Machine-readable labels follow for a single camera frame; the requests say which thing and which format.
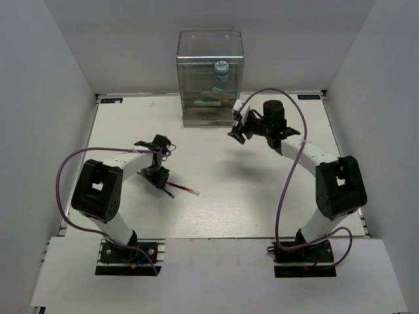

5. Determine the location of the green gel pen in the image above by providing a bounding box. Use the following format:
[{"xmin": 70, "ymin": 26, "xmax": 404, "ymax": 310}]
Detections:
[{"xmin": 163, "ymin": 188, "xmax": 175, "ymax": 199}]

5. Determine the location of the red gel pen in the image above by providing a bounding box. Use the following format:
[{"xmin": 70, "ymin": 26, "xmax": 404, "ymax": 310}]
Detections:
[{"xmin": 166, "ymin": 181, "xmax": 200, "ymax": 196}]

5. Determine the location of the green highlighter marker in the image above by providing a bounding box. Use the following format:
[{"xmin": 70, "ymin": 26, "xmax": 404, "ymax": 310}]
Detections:
[{"xmin": 194, "ymin": 99, "xmax": 221, "ymax": 107}]

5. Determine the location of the blue highlighter marker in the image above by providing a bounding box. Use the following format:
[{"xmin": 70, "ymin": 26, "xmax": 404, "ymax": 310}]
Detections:
[{"xmin": 211, "ymin": 86, "xmax": 223, "ymax": 92}]

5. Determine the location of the cleaning gel jar blue label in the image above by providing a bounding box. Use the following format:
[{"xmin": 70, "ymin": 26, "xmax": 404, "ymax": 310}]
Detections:
[{"xmin": 214, "ymin": 60, "xmax": 229, "ymax": 83}]

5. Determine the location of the clear acrylic drawer organizer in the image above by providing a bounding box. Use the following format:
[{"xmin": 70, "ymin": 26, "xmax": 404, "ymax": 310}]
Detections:
[{"xmin": 176, "ymin": 29, "xmax": 244, "ymax": 127}]

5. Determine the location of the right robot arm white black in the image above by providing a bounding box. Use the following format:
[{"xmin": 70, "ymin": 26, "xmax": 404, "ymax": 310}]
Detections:
[{"xmin": 229, "ymin": 100, "xmax": 367, "ymax": 261}]

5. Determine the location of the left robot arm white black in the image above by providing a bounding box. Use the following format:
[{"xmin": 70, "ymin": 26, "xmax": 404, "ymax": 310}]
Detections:
[{"xmin": 71, "ymin": 135, "xmax": 172, "ymax": 261}]

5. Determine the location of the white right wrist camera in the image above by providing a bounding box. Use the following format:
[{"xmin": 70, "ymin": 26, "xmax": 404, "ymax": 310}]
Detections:
[{"xmin": 232, "ymin": 99, "xmax": 250, "ymax": 124}]

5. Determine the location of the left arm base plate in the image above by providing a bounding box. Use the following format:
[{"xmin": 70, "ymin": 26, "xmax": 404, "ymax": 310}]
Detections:
[{"xmin": 95, "ymin": 239, "xmax": 165, "ymax": 277}]

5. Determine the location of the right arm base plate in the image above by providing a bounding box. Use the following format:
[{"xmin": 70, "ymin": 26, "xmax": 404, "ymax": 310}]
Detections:
[{"xmin": 267, "ymin": 240, "xmax": 337, "ymax": 279}]

